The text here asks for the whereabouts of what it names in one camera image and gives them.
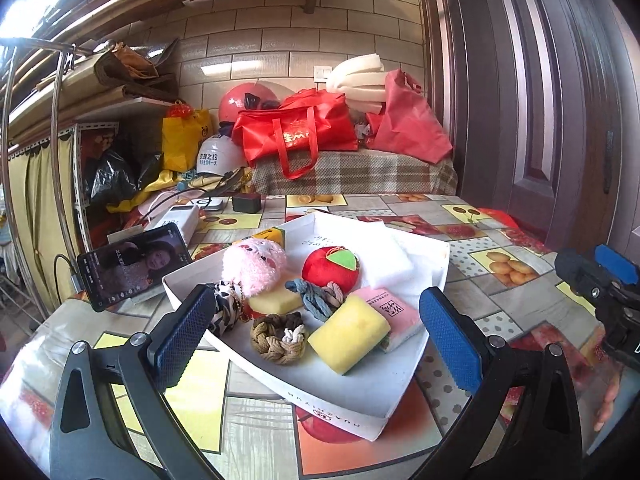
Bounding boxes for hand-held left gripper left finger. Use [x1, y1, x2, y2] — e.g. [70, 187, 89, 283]
[49, 284, 217, 480]

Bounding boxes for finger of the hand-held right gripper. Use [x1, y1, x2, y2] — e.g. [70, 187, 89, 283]
[554, 249, 613, 308]
[595, 244, 640, 286]

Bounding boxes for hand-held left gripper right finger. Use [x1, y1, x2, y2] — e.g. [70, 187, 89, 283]
[419, 286, 583, 480]

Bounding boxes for brown braided scrunchie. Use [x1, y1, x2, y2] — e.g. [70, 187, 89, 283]
[250, 311, 306, 365]

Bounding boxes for plain yellow sponge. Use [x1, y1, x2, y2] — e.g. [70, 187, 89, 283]
[248, 287, 303, 317]

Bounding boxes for pink plush toy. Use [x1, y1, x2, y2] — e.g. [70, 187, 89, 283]
[222, 239, 287, 295]

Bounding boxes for white foam block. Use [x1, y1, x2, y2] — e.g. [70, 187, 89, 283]
[357, 222, 417, 292]

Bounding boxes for yellow sponge green scourer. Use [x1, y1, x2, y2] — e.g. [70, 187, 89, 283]
[307, 294, 392, 375]

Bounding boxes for white cardboard box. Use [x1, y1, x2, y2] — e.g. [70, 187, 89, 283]
[162, 210, 451, 443]

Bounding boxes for blue braided rope scrunchie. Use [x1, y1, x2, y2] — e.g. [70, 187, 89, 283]
[285, 279, 347, 321]

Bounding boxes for person's right hand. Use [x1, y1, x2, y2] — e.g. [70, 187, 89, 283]
[595, 366, 625, 433]

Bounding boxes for zebra print scrunchie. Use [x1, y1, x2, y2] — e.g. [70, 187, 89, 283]
[207, 280, 251, 336]

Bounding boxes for fruit print tablecloth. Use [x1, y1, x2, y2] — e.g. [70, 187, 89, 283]
[0, 192, 640, 480]

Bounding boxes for pink tissue packet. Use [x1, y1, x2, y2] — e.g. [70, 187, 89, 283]
[352, 286, 420, 353]

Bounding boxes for black smartphone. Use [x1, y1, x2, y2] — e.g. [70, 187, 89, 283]
[76, 223, 192, 312]

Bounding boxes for white power bank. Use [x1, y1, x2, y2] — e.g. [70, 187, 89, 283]
[150, 203, 201, 241]

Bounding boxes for small yellow packet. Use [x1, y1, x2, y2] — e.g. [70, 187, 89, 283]
[250, 227, 287, 252]

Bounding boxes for red apple plush toy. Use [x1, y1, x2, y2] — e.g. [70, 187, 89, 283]
[302, 246, 362, 295]

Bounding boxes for small black box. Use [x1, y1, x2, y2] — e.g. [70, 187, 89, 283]
[231, 192, 262, 213]

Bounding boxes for black plastic bag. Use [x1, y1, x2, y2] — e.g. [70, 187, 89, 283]
[85, 150, 163, 201]

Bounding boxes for white helmet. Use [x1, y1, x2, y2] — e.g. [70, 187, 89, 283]
[197, 136, 248, 177]

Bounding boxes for plaid cloth cover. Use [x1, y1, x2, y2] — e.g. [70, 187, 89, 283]
[250, 147, 458, 196]

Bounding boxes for yellow shopping bag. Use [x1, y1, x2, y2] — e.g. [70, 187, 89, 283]
[161, 107, 213, 172]

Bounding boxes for yellow curtain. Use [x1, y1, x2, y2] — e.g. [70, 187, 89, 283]
[0, 125, 86, 311]

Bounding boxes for metal shelf rack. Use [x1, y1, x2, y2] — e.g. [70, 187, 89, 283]
[0, 35, 176, 281]

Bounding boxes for red fabric bag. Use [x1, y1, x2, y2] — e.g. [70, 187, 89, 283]
[367, 70, 453, 163]

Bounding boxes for red tote bag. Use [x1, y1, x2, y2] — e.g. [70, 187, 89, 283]
[231, 89, 358, 181]

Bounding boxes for pink helmet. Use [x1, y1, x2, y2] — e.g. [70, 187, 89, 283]
[218, 80, 288, 123]

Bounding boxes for brown bag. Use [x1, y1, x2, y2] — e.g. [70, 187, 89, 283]
[94, 37, 181, 103]

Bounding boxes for white foam rolls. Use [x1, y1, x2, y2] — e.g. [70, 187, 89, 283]
[326, 52, 393, 111]

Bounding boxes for phone charging cable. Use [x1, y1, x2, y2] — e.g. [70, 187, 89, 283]
[52, 254, 83, 293]

